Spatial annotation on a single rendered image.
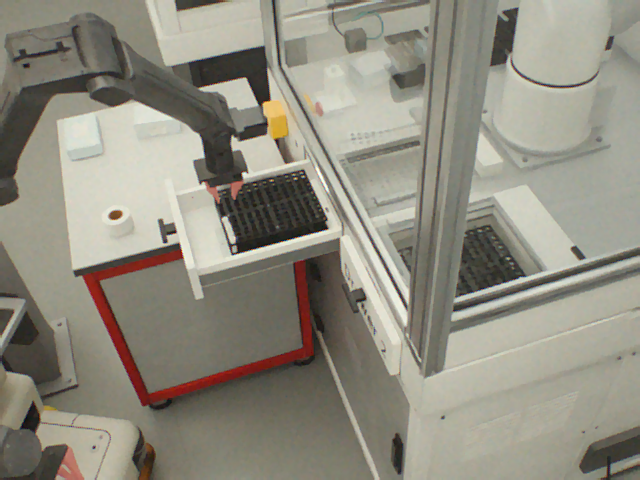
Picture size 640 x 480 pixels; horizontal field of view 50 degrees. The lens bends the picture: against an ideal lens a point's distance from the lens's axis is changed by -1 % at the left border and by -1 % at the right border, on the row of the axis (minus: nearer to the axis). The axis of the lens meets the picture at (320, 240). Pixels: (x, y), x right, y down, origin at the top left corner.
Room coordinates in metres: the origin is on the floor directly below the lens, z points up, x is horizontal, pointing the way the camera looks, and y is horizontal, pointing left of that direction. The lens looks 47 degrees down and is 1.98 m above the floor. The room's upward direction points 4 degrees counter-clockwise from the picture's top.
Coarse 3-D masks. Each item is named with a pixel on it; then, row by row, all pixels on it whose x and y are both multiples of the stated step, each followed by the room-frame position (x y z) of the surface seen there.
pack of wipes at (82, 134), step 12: (72, 120) 1.63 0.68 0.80; (84, 120) 1.62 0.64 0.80; (96, 120) 1.63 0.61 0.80; (72, 132) 1.57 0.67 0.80; (84, 132) 1.57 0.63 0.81; (96, 132) 1.57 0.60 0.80; (72, 144) 1.52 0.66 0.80; (84, 144) 1.52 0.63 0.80; (96, 144) 1.52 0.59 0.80; (72, 156) 1.50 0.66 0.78; (84, 156) 1.51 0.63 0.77
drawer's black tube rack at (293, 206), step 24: (264, 192) 1.17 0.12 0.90; (288, 192) 1.16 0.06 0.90; (312, 192) 1.16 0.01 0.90; (240, 216) 1.13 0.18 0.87; (264, 216) 1.09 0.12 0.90; (288, 216) 1.09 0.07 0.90; (312, 216) 1.11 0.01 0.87; (240, 240) 1.06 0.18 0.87; (264, 240) 1.05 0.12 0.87; (288, 240) 1.05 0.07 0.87
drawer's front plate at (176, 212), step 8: (168, 184) 1.19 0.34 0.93; (168, 192) 1.16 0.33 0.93; (176, 200) 1.13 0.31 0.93; (176, 208) 1.11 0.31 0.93; (176, 216) 1.08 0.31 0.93; (176, 224) 1.06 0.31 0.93; (184, 232) 1.03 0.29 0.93; (184, 240) 1.01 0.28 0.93; (184, 248) 0.99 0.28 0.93; (184, 256) 0.96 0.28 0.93; (192, 264) 0.94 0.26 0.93; (192, 272) 0.93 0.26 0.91; (192, 280) 0.93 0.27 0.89; (192, 288) 0.93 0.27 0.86; (200, 288) 0.94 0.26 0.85; (200, 296) 0.93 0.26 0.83
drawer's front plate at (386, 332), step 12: (348, 240) 0.98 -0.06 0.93; (348, 252) 0.94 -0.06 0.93; (348, 264) 0.94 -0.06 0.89; (360, 264) 0.91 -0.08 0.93; (348, 276) 0.95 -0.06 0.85; (360, 276) 0.88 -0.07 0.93; (372, 288) 0.85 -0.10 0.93; (372, 300) 0.82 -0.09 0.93; (372, 312) 0.81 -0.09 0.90; (384, 312) 0.79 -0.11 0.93; (384, 324) 0.76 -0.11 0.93; (384, 336) 0.75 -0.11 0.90; (396, 336) 0.73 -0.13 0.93; (396, 348) 0.71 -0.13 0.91; (384, 360) 0.75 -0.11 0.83; (396, 360) 0.71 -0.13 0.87; (396, 372) 0.72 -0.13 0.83
